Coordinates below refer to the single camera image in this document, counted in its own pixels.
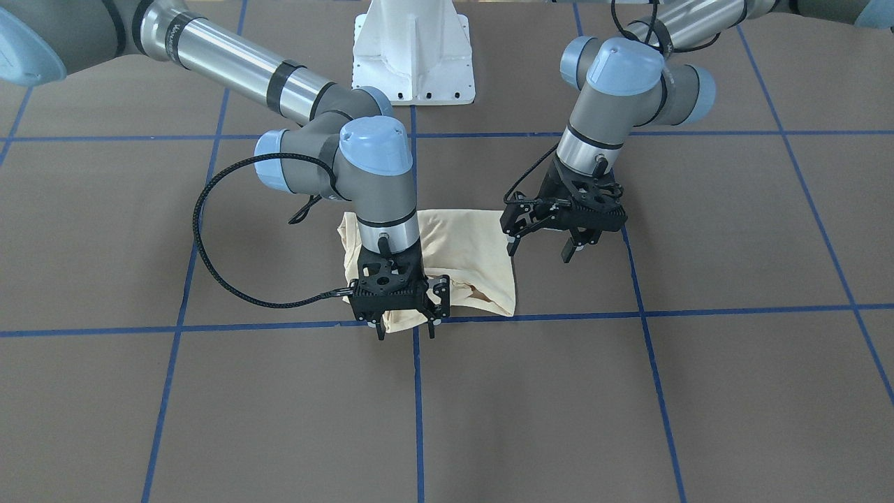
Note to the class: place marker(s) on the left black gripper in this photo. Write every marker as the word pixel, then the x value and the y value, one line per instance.
pixel 517 218

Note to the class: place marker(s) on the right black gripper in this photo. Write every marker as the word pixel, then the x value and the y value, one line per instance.
pixel 439 289

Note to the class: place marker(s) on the cream long-sleeve graphic shirt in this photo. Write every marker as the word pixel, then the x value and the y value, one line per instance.
pixel 469 247

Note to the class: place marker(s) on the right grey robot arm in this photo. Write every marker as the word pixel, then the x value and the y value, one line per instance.
pixel 348 147

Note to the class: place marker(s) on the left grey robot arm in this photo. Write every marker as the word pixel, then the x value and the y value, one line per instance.
pixel 627 81

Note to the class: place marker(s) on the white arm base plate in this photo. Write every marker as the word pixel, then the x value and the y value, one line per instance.
pixel 414 52

